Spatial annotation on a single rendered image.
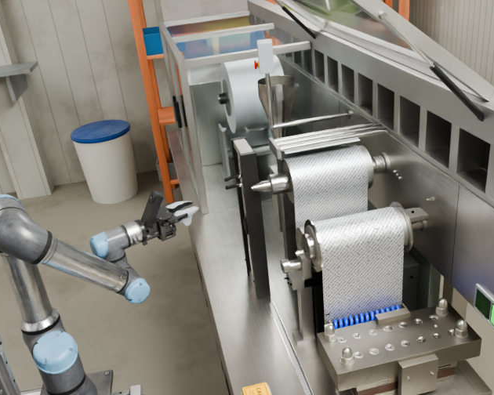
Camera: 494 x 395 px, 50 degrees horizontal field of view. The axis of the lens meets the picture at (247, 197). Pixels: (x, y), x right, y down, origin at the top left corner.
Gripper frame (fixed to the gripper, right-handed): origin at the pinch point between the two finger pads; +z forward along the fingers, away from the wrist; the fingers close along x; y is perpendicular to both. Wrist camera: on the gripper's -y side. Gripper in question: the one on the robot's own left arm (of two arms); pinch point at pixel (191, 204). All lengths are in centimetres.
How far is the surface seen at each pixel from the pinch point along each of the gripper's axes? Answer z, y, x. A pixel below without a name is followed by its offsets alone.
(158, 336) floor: 7, 135, -73
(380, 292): 25, 6, 63
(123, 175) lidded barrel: 67, 136, -258
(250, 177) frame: 11.8, -15.2, 18.2
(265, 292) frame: 12.5, 28.7, 24.5
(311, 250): 9, -9, 51
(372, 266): 23, -3, 61
